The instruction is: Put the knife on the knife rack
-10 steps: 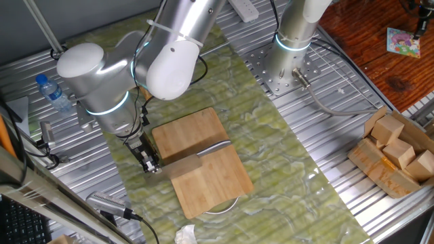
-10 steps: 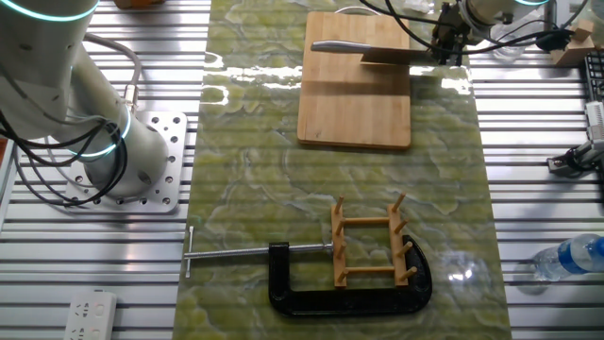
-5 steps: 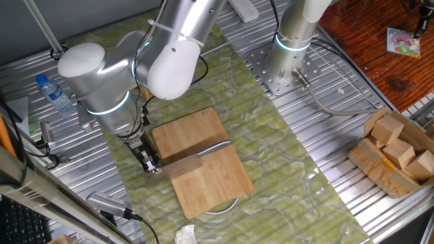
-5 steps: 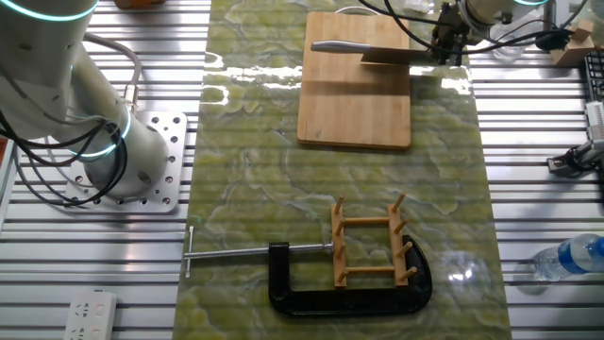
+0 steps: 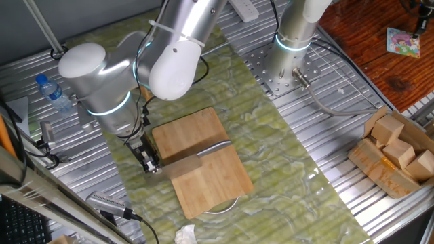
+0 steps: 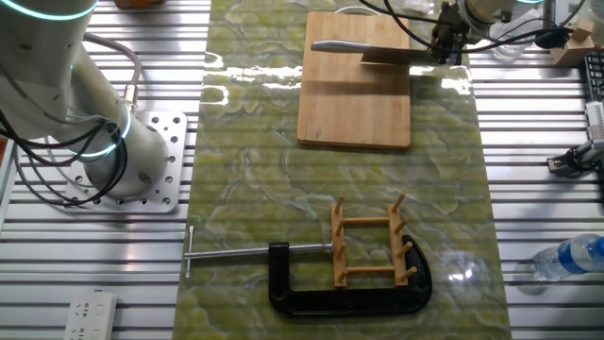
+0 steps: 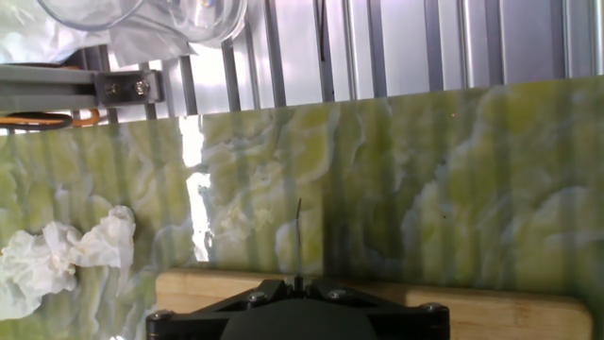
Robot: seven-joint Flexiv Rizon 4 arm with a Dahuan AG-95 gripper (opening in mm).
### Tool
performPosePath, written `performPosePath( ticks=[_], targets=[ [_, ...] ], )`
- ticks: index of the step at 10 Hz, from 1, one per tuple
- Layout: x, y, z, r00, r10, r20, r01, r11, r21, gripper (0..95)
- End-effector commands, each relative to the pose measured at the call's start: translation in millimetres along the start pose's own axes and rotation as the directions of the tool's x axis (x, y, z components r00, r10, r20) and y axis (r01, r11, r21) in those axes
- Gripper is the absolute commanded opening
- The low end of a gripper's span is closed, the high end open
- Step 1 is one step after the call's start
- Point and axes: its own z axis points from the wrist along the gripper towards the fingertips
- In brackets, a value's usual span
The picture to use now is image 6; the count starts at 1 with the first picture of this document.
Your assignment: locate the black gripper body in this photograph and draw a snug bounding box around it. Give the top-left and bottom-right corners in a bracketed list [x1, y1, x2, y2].
[431, 3, 471, 65]

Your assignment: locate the steel cleaver knife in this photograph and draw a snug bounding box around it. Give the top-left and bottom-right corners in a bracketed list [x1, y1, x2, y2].
[310, 40, 434, 66]

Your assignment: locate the wooden peg knife rack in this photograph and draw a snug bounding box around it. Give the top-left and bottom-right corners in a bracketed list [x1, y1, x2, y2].
[329, 192, 419, 289]

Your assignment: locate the light wooden block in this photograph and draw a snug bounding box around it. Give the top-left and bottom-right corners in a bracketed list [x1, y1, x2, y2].
[549, 32, 596, 67]

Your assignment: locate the bamboo cutting board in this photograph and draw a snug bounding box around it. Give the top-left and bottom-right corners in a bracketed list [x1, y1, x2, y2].
[296, 11, 412, 151]

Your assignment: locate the small light wooden cube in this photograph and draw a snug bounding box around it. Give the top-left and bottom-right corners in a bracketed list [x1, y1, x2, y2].
[570, 18, 595, 43]

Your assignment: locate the black keyboard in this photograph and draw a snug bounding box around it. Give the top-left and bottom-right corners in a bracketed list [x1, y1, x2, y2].
[583, 50, 604, 103]

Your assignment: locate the green marble pattern mat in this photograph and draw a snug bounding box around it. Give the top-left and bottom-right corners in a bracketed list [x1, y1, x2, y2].
[172, 0, 513, 340]

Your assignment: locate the clear water bottle blue label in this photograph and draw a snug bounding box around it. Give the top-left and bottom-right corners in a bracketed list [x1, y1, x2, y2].
[532, 233, 604, 282]

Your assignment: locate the black C-clamp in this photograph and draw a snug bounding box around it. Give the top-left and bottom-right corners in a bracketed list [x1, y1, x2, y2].
[183, 226, 433, 317]

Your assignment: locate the aluminium robot mounting plate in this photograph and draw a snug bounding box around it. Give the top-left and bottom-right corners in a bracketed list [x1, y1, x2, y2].
[63, 110, 189, 214]

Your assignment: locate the white power strip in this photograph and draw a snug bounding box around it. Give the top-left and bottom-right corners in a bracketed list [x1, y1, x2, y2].
[63, 290, 118, 340]

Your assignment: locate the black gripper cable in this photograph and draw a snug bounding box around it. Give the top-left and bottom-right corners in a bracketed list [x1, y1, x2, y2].
[358, 0, 575, 53]

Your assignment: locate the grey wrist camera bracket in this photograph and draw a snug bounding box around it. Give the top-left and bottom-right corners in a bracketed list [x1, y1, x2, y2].
[535, 0, 575, 49]

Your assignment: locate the silver ribbed camera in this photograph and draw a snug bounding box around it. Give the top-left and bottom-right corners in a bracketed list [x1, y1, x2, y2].
[584, 101, 604, 141]

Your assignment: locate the small grey clamped camera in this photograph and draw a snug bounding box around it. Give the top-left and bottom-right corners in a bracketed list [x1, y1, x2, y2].
[546, 139, 604, 179]

